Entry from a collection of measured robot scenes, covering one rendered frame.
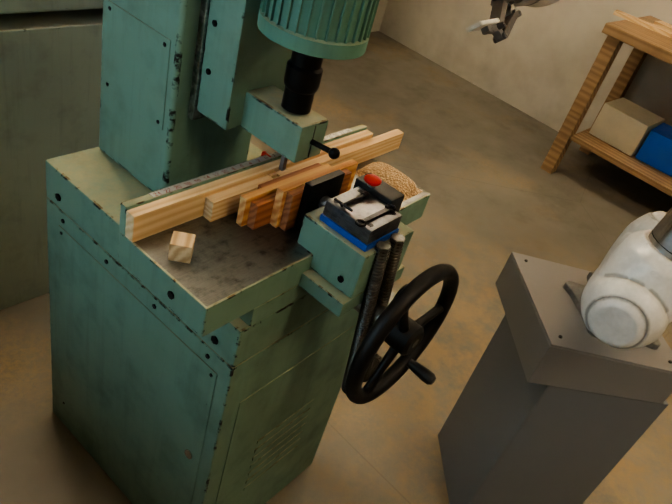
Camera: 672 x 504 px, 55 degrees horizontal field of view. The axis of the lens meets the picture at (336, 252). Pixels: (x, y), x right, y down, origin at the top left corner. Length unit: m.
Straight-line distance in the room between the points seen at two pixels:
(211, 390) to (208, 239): 0.29
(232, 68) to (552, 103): 3.60
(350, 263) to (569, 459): 0.93
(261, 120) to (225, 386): 0.47
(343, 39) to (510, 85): 3.71
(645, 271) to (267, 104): 0.73
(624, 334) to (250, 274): 0.68
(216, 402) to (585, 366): 0.78
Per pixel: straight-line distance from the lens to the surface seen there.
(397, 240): 1.05
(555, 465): 1.77
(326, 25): 0.98
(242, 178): 1.13
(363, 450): 1.98
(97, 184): 1.34
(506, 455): 1.70
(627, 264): 1.28
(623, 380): 1.56
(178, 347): 1.22
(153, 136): 1.26
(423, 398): 2.18
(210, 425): 1.27
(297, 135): 1.08
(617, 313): 1.26
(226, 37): 1.11
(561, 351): 1.44
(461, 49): 4.84
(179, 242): 0.99
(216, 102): 1.16
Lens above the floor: 1.55
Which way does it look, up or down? 36 degrees down
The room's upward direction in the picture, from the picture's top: 17 degrees clockwise
